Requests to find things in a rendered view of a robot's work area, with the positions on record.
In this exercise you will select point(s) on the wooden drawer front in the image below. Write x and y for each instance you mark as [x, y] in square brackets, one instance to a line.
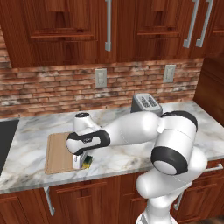
[215, 174]

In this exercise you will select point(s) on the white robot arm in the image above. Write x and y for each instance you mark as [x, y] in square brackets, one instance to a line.
[137, 131]

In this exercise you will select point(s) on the wooden cutting board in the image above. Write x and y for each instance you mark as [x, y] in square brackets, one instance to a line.
[58, 151]

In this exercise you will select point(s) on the wooden base cupboard door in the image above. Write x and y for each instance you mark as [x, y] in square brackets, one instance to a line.
[87, 201]
[129, 198]
[20, 208]
[204, 201]

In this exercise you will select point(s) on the grey wall outlet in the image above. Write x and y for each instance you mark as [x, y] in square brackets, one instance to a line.
[101, 78]
[169, 73]

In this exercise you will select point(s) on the black hob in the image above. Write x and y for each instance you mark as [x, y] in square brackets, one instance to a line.
[6, 143]

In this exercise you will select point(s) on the wide wooden wall cupboard door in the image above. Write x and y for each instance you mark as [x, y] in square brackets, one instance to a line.
[58, 32]

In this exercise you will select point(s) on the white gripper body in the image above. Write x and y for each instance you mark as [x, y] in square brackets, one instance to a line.
[77, 162]

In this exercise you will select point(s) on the green and yellow sponge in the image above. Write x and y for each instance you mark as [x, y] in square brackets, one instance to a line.
[87, 162]

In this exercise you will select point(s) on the tall wooden cabinet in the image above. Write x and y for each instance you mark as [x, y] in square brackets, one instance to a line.
[211, 87]

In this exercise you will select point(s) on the grey toaster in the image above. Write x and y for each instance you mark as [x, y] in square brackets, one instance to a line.
[145, 102]

